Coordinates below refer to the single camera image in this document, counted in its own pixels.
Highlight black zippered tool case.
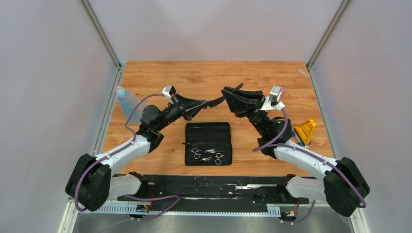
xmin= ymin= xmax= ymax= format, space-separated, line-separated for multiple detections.
xmin=183 ymin=122 xmax=233 ymax=166

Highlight tape piece on table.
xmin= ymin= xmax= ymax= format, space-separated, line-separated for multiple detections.
xmin=297 ymin=69 xmax=310 ymax=79

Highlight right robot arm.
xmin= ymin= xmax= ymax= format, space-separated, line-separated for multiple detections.
xmin=221 ymin=86 xmax=371 ymax=217

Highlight clear blue spray bottle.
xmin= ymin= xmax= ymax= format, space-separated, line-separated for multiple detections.
xmin=116 ymin=86 xmax=146 ymax=125

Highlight silver scissors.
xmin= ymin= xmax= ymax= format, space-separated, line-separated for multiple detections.
xmin=204 ymin=149 xmax=226 ymax=165
xmin=188 ymin=148 xmax=202 ymax=160

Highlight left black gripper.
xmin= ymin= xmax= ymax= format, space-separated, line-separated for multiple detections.
xmin=155 ymin=94 xmax=207 ymax=132

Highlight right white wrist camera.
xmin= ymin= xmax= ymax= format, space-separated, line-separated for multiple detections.
xmin=259 ymin=85 xmax=285 ymax=111

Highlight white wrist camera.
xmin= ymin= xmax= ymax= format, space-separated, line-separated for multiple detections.
xmin=259 ymin=85 xmax=285 ymax=111
xmin=162 ymin=85 xmax=176 ymax=104

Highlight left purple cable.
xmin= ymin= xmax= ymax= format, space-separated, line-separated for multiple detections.
xmin=73 ymin=94 xmax=181 ymax=222

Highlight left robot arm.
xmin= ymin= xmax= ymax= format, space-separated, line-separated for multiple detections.
xmin=65 ymin=94 xmax=207 ymax=212

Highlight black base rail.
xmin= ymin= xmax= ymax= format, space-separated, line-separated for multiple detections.
xmin=134 ymin=175 xmax=309 ymax=213

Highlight black handled comb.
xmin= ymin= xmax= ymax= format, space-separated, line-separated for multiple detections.
xmin=203 ymin=83 xmax=244 ymax=109

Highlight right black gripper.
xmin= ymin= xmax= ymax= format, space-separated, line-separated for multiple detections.
xmin=221 ymin=87 xmax=269 ymax=138

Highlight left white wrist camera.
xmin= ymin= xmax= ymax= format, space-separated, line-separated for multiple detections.
xmin=162 ymin=85 xmax=176 ymax=104

